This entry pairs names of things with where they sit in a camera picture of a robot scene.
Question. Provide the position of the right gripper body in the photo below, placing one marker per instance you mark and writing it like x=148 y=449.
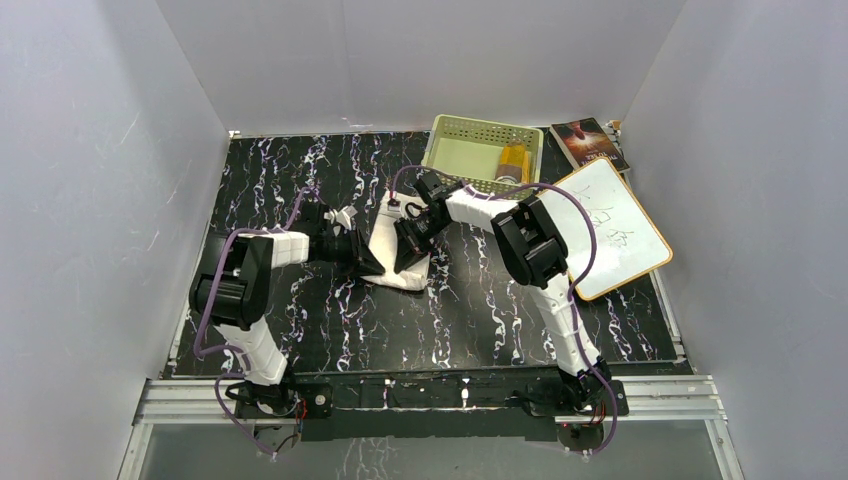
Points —
x=427 y=226

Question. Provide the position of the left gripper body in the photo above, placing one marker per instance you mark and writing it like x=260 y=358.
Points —
x=336 y=250

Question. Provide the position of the cream white towel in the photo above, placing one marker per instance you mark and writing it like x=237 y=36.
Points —
x=383 y=245

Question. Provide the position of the light green plastic basket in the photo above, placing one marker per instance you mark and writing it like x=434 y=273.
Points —
x=471 y=149

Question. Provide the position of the brown and yellow towel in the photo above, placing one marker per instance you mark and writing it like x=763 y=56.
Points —
x=514 y=164

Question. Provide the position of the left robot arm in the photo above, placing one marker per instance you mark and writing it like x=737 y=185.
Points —
x=231 y=290

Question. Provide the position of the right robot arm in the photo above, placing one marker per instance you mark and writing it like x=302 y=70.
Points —
x=535 y=254

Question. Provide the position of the dark cover book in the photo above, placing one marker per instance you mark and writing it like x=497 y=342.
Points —
x=583 y=141

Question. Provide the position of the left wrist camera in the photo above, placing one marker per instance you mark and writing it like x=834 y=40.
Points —
x=342 y=219

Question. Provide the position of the whiteboard with wooden frame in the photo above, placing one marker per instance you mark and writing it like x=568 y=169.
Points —
x=629 y=245

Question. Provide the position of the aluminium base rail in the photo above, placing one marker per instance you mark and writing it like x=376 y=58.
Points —
x=640 y=398

